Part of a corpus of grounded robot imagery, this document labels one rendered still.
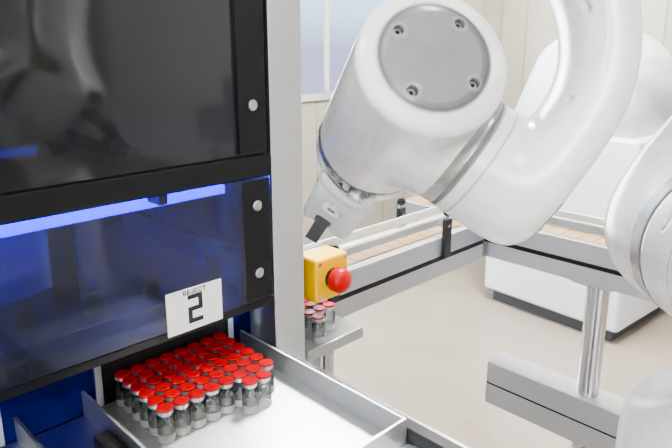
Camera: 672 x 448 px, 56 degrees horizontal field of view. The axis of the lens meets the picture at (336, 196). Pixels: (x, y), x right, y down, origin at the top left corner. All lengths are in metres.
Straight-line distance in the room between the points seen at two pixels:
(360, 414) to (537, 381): 0.87
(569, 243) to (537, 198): 1.12
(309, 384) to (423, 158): 0.62
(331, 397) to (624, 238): 0.52
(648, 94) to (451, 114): 2.82
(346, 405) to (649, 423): 0.47
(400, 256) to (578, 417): 0.61
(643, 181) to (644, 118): 2.57
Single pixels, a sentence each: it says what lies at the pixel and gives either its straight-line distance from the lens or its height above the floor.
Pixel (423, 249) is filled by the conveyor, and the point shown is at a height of 0.92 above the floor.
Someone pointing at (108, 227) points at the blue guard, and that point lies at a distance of 0.78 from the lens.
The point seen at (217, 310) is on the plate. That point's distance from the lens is 0.89.
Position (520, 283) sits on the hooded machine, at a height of 0.16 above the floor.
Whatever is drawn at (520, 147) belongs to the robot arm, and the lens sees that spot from 0.37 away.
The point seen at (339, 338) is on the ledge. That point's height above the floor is 0.88.
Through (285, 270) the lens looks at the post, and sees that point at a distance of 0.95.
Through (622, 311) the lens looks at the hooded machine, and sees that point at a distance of 3.17.
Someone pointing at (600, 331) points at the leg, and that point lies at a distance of 1.58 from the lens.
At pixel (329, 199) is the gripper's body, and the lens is 0.48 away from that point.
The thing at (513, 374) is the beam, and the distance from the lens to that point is 1.71.
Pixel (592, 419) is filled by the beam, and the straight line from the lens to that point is 1.65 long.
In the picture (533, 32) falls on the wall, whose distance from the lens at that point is 4.12.
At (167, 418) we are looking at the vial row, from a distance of 0.84.
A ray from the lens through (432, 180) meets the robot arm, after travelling 0.37.
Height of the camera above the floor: 1.37
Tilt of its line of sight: 14 degrees down
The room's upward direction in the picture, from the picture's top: straight up
